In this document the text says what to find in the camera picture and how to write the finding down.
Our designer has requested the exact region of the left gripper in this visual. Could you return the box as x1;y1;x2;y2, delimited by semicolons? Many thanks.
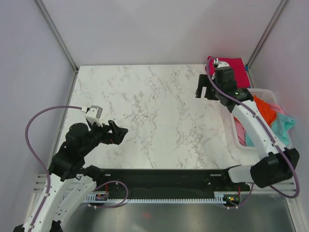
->
81;118;127;156

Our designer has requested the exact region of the orange t-shirt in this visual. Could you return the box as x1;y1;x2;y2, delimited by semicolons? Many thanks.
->
253;96;277;127

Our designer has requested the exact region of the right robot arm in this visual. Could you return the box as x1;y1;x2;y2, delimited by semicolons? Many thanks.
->
196;67;300;190

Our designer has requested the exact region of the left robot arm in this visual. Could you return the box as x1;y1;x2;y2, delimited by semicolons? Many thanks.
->
14;120;128;232

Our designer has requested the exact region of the folded magenta t-shirt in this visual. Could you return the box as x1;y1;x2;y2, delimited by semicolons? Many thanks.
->
218;58;250;88

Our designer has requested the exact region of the pink t-shirt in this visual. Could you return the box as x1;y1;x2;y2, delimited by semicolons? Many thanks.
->
234;103;285;146

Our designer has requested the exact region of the white laundry basket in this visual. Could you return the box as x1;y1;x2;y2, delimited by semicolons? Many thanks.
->
230;88;292;150

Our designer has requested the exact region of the teal t-shirt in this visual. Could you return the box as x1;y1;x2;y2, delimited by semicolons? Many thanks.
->
237;112;295;147

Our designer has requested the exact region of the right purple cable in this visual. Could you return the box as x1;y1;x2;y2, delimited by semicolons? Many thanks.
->
206;57;300;198

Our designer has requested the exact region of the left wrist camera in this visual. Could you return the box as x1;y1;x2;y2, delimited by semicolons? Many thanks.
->
85;105;103;121

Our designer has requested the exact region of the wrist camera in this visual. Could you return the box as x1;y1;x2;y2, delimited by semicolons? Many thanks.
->
213;58;230;69
85;105;103;121

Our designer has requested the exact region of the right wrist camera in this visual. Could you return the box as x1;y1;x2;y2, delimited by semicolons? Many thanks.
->
213;58;230;69

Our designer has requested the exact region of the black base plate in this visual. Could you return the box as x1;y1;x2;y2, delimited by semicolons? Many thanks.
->
84;166;250;199

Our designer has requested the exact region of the white cable duct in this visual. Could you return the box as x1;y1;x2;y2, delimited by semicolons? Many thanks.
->
82;193;240;204

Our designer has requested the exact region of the right aluminium frame post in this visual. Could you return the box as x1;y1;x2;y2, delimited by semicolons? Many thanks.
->
246;0;290;70

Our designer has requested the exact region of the aluminium frame post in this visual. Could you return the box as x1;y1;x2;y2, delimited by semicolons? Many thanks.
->
246;0;290;70
33;0;79;73

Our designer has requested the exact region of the left aluminium frame post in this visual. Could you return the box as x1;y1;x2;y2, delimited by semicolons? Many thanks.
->
33;0;79;73

